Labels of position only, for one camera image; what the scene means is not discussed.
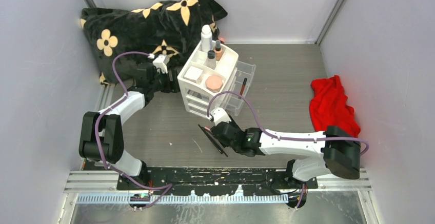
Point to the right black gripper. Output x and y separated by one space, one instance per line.
233 122

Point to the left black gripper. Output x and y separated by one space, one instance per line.
174 85

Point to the small cream box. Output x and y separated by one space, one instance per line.
194 74

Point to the white plastic drawer organizer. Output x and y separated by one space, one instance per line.
196 97

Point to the clear top drawer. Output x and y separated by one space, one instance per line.
240 84

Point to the black cap clear bottle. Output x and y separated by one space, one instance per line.
210 61

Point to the beige foundation bottle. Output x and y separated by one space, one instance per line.
218 50

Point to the dark red lip gloss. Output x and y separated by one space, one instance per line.
243 87

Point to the white spray bottle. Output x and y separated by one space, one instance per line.
206 38

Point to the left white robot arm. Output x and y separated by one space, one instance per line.
101 133

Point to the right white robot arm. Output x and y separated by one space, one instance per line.
332 151

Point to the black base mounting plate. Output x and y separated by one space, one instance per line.
222 181

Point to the red cloth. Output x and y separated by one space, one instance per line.
329 107

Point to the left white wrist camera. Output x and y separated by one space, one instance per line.
161 62

